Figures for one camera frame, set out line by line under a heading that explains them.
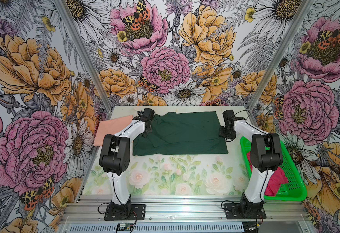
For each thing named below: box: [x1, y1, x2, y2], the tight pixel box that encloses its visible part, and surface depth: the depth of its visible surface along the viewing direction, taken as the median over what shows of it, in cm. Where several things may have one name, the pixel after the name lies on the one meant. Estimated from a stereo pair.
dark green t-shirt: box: [132, 111, 229, 156], surface depth 102 cm
